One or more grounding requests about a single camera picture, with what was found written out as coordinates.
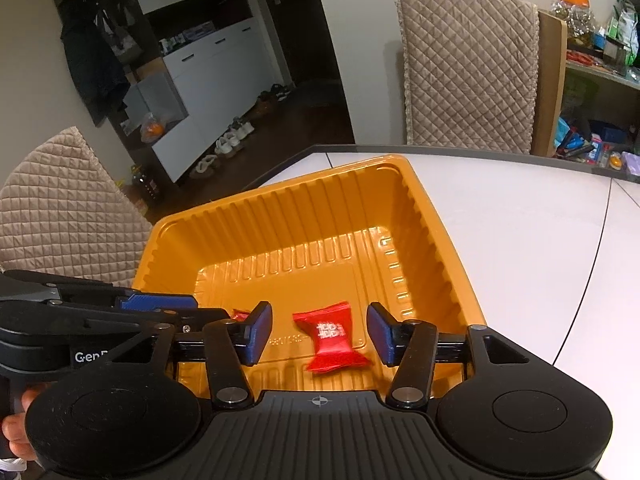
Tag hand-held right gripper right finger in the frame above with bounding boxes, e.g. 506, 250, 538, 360
366, 302, 557, 409

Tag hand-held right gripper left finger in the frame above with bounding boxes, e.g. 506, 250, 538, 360
106, 301, 274, 409

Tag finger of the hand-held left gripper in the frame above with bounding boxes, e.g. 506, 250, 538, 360
44, 301, 234, 330
4, 270, 199, 312

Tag orange plastic tray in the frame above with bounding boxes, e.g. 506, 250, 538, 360
134, 155, 488, 403

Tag person's left hand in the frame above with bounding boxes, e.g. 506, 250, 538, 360
1, 388, 39, 460

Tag dark oil bottle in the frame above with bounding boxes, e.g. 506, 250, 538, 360
131, 165, 162, 203

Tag chair with beige quilted cover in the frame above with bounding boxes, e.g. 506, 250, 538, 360
394, 0, 541, 155
0, 126, 154, 286

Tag orange plastic bag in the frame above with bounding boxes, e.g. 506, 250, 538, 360
140, 112, 167, 143

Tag row of shoes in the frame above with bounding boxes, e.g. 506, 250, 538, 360
190, 82, 296, 181

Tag white cabinet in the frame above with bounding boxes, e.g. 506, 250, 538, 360
120, 0, 296, 186

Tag hanging dark coats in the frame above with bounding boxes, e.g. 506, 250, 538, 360
60, 2, 137, 113

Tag dark door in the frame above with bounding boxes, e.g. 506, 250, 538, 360
252, 0, 357, 145

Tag wooden shelf unit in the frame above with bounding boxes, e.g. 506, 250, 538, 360
531, 9, 640, 163

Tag clear jar with orange lid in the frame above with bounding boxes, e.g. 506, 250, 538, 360
550, 0, 598, 50

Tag green snack bags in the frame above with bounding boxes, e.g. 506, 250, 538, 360
606, 0, 640, 68

